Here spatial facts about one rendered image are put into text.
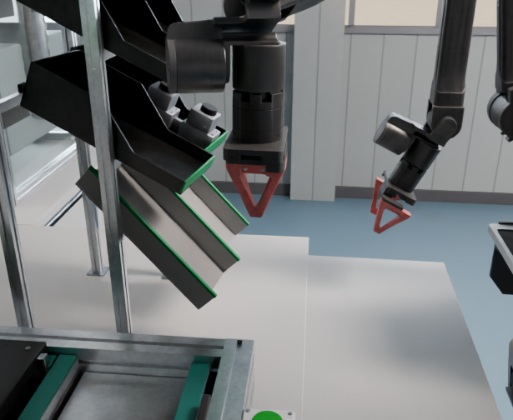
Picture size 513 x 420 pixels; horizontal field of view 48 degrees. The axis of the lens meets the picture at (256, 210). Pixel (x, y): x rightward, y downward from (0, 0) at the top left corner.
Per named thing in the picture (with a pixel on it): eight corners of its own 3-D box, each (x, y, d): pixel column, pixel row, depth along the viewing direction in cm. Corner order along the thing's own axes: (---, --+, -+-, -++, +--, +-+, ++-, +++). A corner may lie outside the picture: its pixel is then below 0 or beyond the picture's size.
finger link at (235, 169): (224, 222, 68) (224, 146, 64) (233, 199, 75) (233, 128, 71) (283, 226, 67) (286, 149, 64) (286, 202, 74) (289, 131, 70)
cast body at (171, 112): (175, 123, 108) (188, 90, 104) (166, 130, 104) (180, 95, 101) (135, 102, 108) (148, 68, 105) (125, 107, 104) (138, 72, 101)
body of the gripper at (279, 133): (222, 165, 62) (222, 97, 59) (234, 137, 72) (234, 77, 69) (283, 167, 62) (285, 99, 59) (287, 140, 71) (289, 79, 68)
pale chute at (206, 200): (234, 236, 119) (249, 223, 117) (213, 266, 107) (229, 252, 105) (138, 134, 116) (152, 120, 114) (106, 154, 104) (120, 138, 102)
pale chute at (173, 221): (223, 272, 105) (240, 258, 103) (198, 310, 94) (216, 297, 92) (114, 157, 102) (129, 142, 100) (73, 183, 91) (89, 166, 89)
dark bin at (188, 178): (210, 167, 97) (227, 130, 94) (180, 195, 86) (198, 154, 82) (67, 88, 99) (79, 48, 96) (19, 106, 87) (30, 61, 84)
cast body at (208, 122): (215, 145, 107) (229, 112, 104) (207, 152, 103) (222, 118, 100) (175, 123, 108) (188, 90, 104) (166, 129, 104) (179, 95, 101)
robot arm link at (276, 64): (292, 35, 59) (279, 28, 64) (225, 36, 58) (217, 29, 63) (289, 102, 62) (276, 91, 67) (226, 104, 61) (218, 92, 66)
